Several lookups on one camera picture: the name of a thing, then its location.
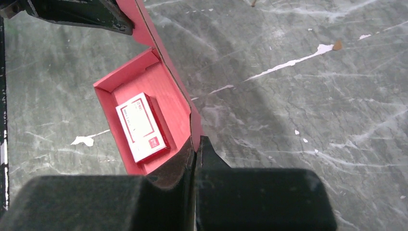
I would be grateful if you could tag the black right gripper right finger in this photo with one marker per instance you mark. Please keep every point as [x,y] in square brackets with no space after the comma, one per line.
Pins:
[206,156]

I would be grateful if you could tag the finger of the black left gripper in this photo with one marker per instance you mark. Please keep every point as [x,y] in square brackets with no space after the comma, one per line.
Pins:
[103,14]

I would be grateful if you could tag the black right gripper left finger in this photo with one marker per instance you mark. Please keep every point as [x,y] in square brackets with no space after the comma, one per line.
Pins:
[174,171]

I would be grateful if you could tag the red white staples box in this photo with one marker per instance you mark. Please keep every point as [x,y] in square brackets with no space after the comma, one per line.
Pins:
[142,127]

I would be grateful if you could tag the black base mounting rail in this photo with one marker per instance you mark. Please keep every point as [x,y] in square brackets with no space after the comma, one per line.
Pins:
[4,165]

